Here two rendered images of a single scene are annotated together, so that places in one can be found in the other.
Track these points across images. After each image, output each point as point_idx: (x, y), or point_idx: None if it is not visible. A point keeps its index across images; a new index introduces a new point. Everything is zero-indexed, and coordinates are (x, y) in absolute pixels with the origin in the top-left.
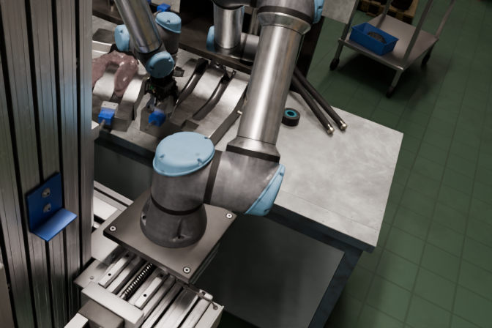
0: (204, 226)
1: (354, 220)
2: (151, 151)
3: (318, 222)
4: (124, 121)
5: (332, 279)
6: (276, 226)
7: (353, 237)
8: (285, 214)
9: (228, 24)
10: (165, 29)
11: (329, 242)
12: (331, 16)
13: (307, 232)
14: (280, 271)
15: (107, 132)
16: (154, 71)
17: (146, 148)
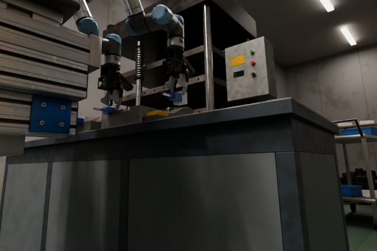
0: None
1: None
2: (99, 129)
3: (223, 109)
4: (88, 122)
5: (280, 210)
6: (198, 161)
7: (262, 102)
8: (193, 121)
9: None
10: (107, 38)
11: (253, 147)
12: (256, 94)
13: (228, 148)
14: (220, 234)
15: (77, 133)
16: (82, 26)
17: (96, 129)
